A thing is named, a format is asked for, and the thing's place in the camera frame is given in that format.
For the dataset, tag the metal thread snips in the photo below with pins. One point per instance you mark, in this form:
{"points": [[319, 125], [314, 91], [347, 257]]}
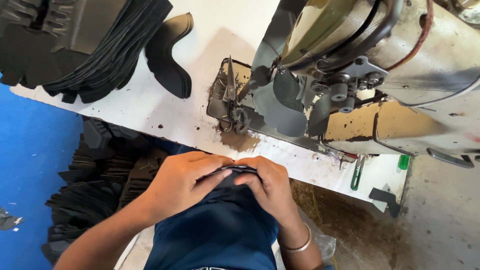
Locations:
{"points": [[229, 86]]}

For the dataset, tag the grey fabric piece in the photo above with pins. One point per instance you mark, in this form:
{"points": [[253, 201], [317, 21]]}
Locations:
{"points": [[279, 116]]}

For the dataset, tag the person's left hand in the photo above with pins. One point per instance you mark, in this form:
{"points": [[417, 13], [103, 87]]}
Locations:
{"points": [[176, 183]]}

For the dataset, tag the person's blue clothing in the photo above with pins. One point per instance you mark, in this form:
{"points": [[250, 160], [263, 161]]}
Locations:
{"points": [[217, 228]]}

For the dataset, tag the large stack of black cutouts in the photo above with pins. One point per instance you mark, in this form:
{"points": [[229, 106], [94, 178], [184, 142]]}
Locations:
{"points": [[86, 45]]}

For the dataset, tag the black leather scrap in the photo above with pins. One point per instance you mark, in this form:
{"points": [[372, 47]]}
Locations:
{"points": [[386, 198]]}

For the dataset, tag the heap of black shoe parts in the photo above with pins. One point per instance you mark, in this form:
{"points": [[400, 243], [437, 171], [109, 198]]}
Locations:
{"points": [[97, 187]]}

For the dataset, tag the green tweezers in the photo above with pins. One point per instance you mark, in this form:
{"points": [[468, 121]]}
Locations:
{"points": [[357, 174]]}

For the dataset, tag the silver bangle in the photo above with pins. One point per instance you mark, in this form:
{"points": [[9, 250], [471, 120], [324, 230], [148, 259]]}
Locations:
{"points": [[304, 243]]}

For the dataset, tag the small stack of black soles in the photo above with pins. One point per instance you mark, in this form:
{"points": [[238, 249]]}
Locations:
{"points": [[170, 56]]}

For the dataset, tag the clear plastic bag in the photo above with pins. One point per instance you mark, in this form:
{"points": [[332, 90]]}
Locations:
{"points": [[322, 240]]}

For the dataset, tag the beige industrial sewing machine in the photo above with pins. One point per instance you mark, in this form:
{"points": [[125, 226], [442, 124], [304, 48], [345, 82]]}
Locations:
{"points": [[412, 75]]}

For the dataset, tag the person's right hand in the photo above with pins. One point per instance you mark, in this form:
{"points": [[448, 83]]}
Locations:
{"points": [[275, 191]]}

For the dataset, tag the black leather cut piece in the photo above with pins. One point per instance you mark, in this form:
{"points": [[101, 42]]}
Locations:
{"points": [[240, 170]]}

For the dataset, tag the dark floor scrap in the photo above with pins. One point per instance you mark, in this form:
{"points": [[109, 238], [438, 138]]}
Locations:
{"points": [[8, 219]]}

